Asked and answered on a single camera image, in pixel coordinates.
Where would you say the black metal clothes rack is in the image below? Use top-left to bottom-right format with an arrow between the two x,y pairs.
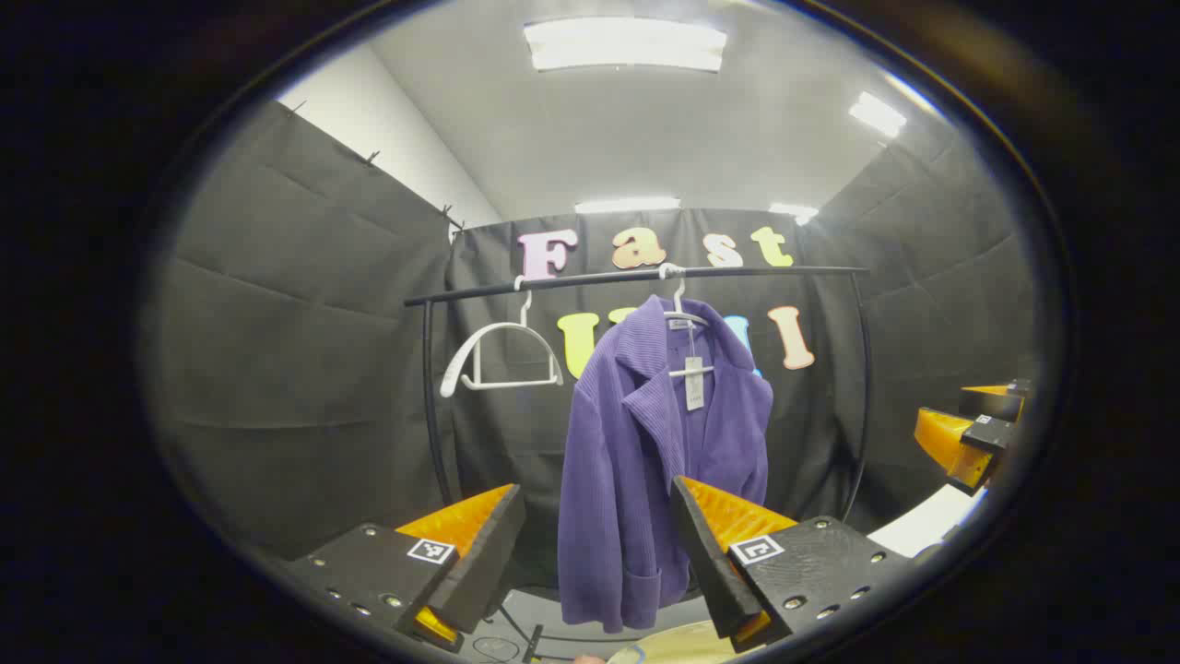
404,265 -> 873,522

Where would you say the purple corduroy jacket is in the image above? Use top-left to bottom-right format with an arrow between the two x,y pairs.
557,293 -> 775,634

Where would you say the white plastic hanger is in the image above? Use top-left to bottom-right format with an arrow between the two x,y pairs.
440,275 -> 565,399
657,263 -> 716,379

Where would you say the black backdrop cloth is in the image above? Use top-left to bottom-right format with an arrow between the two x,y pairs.
147,100 -> 1043,591

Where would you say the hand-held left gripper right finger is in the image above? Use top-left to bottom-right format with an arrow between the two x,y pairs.
669,475 -> 915,656

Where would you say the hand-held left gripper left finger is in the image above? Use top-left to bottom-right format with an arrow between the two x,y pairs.
277,482 -> 528,656

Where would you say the white cabinet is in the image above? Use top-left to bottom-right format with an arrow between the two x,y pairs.
867,483 -> 990,560

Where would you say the large rectangular ceiling light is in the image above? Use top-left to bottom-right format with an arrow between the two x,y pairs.
524,17 -> 728,74

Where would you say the beige laundry hamper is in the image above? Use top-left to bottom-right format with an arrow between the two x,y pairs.
604,620 -> 771,664

